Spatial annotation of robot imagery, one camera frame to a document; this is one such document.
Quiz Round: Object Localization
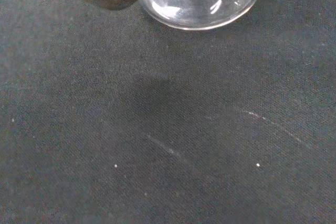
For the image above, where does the black bench cloth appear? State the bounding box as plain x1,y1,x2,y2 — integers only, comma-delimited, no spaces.
0,0,336,224

